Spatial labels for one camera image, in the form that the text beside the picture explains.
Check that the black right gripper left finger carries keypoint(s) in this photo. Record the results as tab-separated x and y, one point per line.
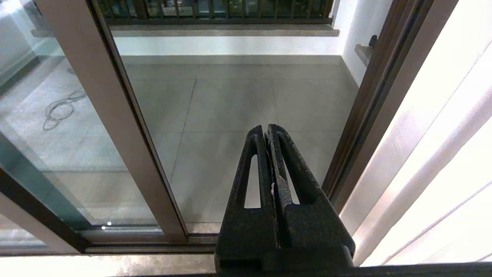
248	231

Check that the white curtain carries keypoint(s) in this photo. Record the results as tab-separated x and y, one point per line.
442	154

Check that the dark metal floor track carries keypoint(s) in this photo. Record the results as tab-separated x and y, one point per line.
153	246

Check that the brown-framed fixed glass panel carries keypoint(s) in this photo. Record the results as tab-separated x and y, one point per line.
38	211

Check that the dark metal balcony railing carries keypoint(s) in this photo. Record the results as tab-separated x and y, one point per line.
215	10

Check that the brown-framed sliding glass door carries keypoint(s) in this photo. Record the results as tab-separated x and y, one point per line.
111	115

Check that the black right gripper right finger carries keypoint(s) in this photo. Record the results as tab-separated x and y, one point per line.
311	227

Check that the dark brown door jamb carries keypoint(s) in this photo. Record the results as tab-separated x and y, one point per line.
371	115

